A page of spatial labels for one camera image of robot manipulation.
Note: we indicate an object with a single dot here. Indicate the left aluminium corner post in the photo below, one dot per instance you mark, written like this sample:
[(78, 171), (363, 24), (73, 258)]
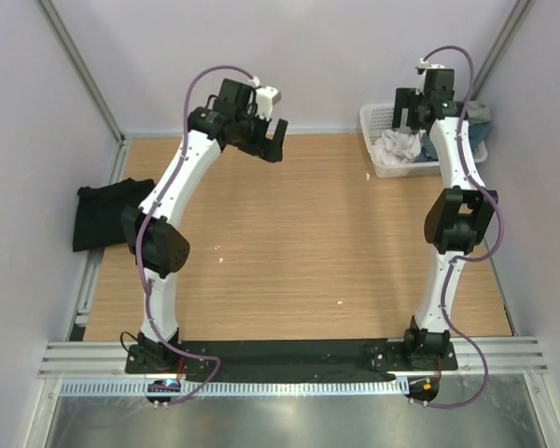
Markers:
[(73, 55)]

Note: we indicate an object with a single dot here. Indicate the black folded t shirt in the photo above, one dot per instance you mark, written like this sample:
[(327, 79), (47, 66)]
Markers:
[(97, 222)]

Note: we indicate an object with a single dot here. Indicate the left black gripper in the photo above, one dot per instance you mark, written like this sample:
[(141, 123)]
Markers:
[(269, 150)]

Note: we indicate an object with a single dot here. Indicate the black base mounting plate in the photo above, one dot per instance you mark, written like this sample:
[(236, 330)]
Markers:
[(286, 362)]

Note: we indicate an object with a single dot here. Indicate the slotted grey cable duct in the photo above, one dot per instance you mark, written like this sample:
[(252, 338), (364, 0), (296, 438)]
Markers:
[(152, 388)]

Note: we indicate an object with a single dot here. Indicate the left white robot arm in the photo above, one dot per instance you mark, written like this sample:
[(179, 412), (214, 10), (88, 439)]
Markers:
[(152, 228)]

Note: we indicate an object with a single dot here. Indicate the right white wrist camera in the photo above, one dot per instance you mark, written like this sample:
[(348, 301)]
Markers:
[(424, 68)]

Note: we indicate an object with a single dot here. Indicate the white t shirt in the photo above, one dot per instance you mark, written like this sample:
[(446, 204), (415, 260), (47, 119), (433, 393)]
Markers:
[(396, 148)]

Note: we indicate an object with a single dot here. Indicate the white plastic laundry basket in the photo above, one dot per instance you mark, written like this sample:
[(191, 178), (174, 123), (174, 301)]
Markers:
[(374, 119)]

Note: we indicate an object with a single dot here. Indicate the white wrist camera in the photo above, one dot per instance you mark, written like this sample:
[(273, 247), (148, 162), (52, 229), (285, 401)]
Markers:
[(266, 97), (424, 68)]

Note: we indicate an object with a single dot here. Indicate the aluminium corner post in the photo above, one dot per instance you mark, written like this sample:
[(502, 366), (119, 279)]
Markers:
[(73, 55), (507, 32)]

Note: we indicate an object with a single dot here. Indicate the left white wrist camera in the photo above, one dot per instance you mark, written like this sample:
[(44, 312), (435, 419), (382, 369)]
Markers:
[(266, 97)]

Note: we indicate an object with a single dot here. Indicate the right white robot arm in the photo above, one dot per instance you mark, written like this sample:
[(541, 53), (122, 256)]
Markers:
[(455, 224)]

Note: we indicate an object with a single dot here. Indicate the grey t shirt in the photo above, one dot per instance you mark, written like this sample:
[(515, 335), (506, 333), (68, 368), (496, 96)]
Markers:
[(478, 113)]

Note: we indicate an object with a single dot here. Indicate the aluminium front frame rail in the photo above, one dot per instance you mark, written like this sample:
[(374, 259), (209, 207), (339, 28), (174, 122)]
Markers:
[(493, 354)]

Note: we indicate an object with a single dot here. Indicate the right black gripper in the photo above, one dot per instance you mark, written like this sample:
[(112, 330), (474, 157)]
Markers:
[(405, 99)]

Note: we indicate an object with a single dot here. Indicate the right aluminium corner post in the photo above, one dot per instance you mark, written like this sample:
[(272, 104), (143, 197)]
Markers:
[(507, 32)]

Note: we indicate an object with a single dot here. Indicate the teal blue t shirt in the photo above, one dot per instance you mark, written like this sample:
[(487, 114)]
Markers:
[(477, 133)]

